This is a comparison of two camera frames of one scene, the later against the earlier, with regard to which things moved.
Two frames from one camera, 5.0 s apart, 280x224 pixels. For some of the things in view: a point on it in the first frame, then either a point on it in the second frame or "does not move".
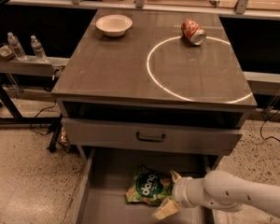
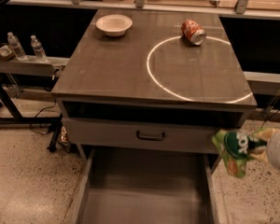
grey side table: x=4 y=66 does not move
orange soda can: x=192 y=31 does not move
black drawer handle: x=150 y=139 does not move
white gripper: x=182 y=191 to x=278 y=149
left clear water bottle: x=14 y=42 does not move
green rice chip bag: x=149 y=186 to x=235 y=150
